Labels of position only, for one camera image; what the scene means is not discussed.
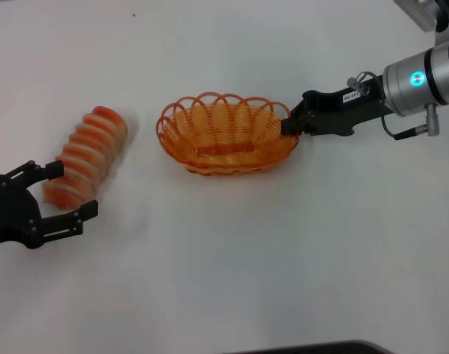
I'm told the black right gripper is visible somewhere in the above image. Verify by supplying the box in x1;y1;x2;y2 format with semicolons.
280;74;395;137

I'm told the orange striped bread roll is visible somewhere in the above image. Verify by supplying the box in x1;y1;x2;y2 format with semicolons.
42;105;129;211

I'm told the dark robot torso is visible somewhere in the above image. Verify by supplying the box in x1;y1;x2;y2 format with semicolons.
227;339;394;354

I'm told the small silver connector plug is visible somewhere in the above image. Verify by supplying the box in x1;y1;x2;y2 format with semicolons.
347;71;371;94

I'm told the orange woven plastic basket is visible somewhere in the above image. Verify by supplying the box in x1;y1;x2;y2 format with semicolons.
156;91;301;177

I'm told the grey right arm cable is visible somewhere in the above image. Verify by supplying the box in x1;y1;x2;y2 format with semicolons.
380;103;441;142

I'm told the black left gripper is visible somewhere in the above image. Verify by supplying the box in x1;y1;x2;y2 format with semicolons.
0;159;100;250

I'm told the light grey vented box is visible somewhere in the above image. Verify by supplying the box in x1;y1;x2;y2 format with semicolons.
393;0;439;32

